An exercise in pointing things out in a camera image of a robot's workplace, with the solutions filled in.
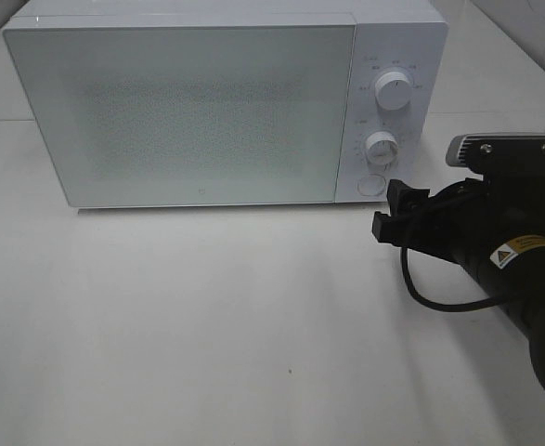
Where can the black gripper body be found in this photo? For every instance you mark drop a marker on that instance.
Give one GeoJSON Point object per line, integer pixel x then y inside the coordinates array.
{"type": "Point", "coordinates": [472, 218]}

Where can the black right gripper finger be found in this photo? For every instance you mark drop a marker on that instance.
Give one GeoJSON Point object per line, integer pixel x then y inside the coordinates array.
{"type": "Point", "coordinates": [403, 198]}

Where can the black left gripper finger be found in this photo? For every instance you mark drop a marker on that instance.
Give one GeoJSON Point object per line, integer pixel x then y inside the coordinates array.
{"type": "Point", "coordinates": [387, 229]}

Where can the round white door button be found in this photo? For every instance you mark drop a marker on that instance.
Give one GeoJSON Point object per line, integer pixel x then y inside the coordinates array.
{"type": "Point", "coordinates": [372, 185]}

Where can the white microwave door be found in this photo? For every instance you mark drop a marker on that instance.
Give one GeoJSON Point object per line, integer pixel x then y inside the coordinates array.
{"type": "Point", "coordinates": [205, 116]}

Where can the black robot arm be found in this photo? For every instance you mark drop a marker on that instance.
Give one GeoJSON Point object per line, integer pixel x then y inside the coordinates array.
{"type": "Point", "coordinates": [512, 278]}

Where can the white lower microwave knob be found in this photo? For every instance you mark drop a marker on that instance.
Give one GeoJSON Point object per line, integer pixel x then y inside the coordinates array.
{"type": "Point", "coordinates": [381, 148]}

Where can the white microwave knob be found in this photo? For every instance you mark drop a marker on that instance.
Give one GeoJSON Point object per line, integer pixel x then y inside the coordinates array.
{"type": "Point", "coordinates": [393, 90]}
{"type": "Point", "coordinates": [381, 148]}

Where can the white upper microwave knob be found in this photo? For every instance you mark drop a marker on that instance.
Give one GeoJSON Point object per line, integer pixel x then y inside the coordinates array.
{"type": "Point", "coordinates": [393, 90]}

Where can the white microwave oven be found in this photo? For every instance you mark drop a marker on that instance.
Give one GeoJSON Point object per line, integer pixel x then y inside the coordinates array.
{"type": "Point", "coordinates": [388, 35]}

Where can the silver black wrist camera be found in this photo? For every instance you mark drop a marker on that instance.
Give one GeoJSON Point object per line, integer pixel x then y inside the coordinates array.
{"type": "Point", "coordinates": [499, 154]}

